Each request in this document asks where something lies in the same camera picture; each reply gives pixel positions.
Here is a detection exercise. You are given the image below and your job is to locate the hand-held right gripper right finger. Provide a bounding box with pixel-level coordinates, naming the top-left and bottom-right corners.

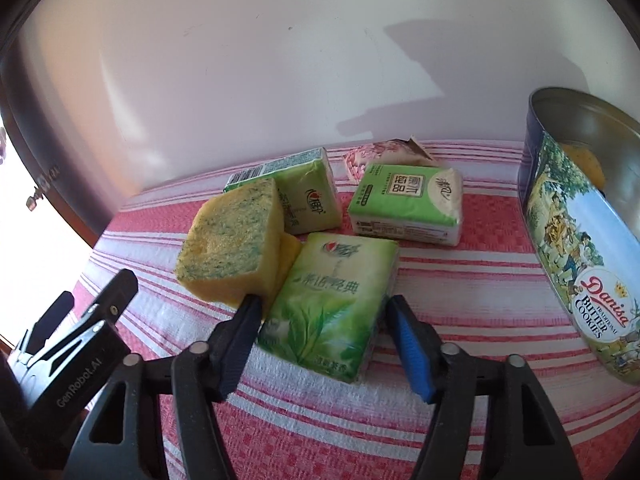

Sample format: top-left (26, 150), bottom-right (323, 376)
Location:
top-left (382, 295), bottom-right (573, 480)

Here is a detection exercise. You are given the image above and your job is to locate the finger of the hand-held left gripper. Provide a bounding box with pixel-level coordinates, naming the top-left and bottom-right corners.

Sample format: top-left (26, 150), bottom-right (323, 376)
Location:
top-left (75, 269), bottom-right (139, 335)
top-left (17, 291), bottom-right (76, 357)

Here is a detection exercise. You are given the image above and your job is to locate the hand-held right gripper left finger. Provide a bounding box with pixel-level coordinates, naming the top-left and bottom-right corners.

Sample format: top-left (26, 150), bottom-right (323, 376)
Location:
top-left (65, 294), bottom-right (263, 480)

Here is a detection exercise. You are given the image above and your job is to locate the green leaf print tissue pack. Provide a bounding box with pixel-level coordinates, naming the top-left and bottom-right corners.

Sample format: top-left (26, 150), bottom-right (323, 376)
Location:
top-left (255, 232), bottom-right (400, 386)

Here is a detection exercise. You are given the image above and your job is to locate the thin yellow sponge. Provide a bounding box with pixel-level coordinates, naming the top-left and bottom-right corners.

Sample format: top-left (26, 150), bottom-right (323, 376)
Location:
top-left (260, 231), bottom-right (304, 306)

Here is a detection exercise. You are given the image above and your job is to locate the yellow sponge with speckled top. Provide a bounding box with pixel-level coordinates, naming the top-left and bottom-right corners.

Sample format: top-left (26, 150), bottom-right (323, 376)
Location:
top-left (173, 177), bottom-right (286, 308)

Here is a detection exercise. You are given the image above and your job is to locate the green and white tissue pack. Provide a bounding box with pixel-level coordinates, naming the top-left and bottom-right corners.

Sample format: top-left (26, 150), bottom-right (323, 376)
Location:
top-left (347, 162), bottom-right (463, 247)

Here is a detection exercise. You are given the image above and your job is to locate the round metal cookie tin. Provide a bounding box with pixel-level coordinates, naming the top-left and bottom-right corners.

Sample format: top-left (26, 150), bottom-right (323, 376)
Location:
top-left (517, 86), bottom-right (640, 386)

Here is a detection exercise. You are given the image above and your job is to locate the pink floral tissue pack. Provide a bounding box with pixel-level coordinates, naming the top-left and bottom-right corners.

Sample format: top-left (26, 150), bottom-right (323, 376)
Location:
top-left (343, 136), bottom-right (437, 186)

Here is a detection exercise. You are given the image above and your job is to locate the large plain yellow sponge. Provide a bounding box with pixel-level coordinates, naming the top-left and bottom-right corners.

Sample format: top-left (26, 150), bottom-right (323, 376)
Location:
top-left (559, 142), bottom-right (608, 190)

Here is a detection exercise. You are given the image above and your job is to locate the red striped tablecloth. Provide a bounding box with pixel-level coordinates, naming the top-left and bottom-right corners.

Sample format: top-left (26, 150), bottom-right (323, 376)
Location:
top-left (70, 140), bottom-right (640, 480)

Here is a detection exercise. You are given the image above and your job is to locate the metal door handle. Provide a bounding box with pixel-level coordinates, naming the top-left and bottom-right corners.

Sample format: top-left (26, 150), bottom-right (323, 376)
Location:
top-left (25, 162), bottom-right (63, 211)

